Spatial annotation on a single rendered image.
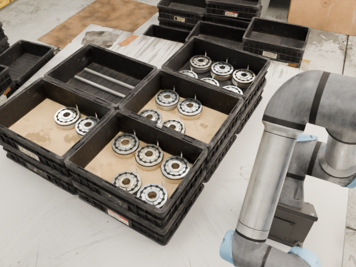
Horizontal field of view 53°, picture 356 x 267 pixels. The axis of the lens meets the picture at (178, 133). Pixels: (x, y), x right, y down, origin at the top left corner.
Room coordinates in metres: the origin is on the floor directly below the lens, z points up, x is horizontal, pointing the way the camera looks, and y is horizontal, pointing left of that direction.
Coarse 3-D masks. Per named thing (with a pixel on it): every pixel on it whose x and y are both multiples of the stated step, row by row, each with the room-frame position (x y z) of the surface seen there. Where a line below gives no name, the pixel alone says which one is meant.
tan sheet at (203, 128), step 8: (152, 104) 1.13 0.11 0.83; (160, 112) 1.08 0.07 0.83; (168, 112) 1.08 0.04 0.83; (176, 112) 1.08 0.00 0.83; (208, 112) 1.07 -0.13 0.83; (216, 112) 1.07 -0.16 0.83; (184, 120) 1.03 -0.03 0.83; (192, 120) 1.03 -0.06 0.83; (200, 120) 1.03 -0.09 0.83; (208, 120) 1.03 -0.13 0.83; (216, 120) 1.03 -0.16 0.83; (224, 120) 1.03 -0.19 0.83; (192, 128) 0.98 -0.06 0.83; (200, 128) 0.98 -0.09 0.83; (208, 128) 0.98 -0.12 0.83; (216, 128) 0.98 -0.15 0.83; (192, 136) 0.94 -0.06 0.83; (200, 136) 0.94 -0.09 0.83; (208, 136) 0.94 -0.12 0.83
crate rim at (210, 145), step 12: (156, 72) 1.22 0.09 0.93; (168, 72) 1.22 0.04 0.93; (144, 84) 1.14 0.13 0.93; (204, 84) 1.14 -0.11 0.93; (132, 96) 1.07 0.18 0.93; (240, 96) 1.06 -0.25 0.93; (120, 108) 1.00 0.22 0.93; (240, 108) 1.01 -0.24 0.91; (228, 120) 0.92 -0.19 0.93; (180, 132) 0.87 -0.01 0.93; (216, 132) 0.86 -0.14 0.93; (204, 144) 0.81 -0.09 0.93
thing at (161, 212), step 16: (112, 112) 0.98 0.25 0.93; (96, 128) 0.89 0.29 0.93; (160, 128) 0.89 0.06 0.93; (80, 144) 0.82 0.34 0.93; (192, 144) 0.81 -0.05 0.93; (64, 160) 0.75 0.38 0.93; (96, 176) 0.68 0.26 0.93; (192, 176) 0.69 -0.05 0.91; (128, 192) 0.62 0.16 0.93; (176, 192) 0.61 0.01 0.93; (144, 208) 0.57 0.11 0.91
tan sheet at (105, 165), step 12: (120, 132) 0.97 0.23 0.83; (108, 144) 0.91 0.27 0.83; (144, 144) 0.90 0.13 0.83; (96, 156) 0.85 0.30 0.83; (108, 156) 0.85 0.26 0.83; (168, 156) 0.84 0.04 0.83; (84, 168) 0.79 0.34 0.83; (96, 168) 0.79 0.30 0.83; (108, 168) 0.79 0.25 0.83; (120, 168) 0.79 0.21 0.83; (132, 168) 0.79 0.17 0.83; (108, 180) 0.74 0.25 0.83; (144, 180) 0.73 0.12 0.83; (156, 180) 0.73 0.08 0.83; (168, 192) 0.68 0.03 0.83
